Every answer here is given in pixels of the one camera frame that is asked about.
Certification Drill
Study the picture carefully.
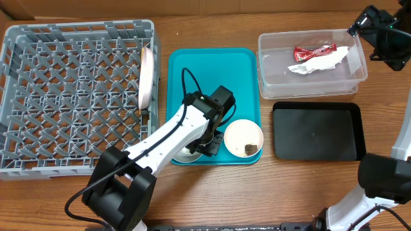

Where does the white napkin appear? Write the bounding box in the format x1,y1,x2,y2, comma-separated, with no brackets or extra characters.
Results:
288,46,348,74

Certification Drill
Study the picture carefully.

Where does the red snack wrapper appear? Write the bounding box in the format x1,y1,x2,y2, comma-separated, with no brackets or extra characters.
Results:
293,44,337,62

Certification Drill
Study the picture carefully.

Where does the large white plate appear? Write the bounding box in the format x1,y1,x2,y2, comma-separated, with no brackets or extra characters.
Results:
138,48,154,110

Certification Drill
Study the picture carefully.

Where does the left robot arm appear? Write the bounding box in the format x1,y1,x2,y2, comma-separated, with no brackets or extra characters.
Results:
80,87,235,230

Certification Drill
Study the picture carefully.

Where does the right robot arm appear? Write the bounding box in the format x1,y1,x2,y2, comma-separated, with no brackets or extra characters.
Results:
307,0,410,230

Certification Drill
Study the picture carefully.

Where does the grey bowl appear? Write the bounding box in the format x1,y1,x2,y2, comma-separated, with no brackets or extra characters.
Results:
173,148,202,163

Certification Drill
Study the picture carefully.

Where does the small white plate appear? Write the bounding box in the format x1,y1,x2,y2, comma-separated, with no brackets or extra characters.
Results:
223,119,263,158

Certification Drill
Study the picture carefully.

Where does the dark food scrap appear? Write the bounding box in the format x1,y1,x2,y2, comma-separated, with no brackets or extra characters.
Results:
245,144,258,156

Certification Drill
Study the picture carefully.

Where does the teal serving tray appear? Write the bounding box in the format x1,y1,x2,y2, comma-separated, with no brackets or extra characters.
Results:
165,47,263,166

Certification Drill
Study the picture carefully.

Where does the clear plastic bin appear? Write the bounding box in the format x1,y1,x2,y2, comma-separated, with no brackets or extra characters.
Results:
256,29,368,99

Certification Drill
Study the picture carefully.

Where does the black tray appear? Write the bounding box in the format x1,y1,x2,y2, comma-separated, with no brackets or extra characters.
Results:
272,101,367,161

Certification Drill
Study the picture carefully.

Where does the grey plastic dish rack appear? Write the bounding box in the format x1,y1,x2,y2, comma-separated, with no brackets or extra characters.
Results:
1,19,161,180

